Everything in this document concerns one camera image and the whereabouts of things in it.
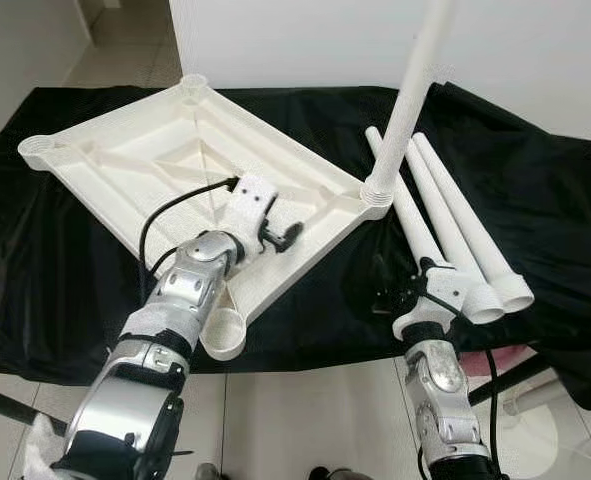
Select white plastic table top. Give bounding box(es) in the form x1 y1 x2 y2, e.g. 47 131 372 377
17 73 394 361

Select pink object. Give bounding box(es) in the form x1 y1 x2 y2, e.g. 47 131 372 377
465 345 536 373

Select black cloth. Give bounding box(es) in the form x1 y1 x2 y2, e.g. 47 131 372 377
0 82 591 411

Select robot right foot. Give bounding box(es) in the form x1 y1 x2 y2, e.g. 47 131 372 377
310 465 361 480

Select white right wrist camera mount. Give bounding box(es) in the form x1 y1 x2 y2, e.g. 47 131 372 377
393 258 471 341

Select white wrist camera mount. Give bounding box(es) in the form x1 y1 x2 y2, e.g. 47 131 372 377
393 258 471 341
220 175 278 241

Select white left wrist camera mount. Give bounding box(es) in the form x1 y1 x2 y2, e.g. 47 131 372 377
220 175 278 241

